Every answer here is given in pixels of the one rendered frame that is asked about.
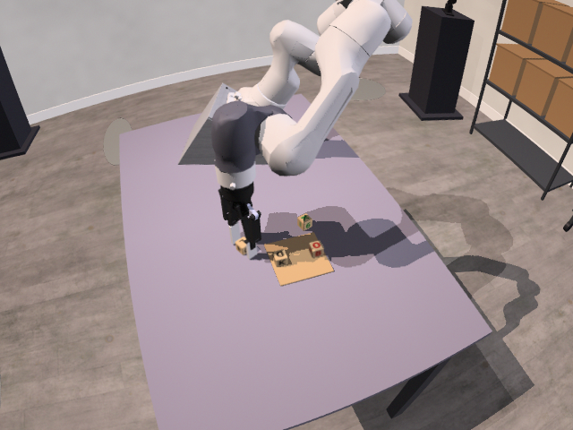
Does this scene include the tan flat mat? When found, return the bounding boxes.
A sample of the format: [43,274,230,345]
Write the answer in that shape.
[264,232,334,287]

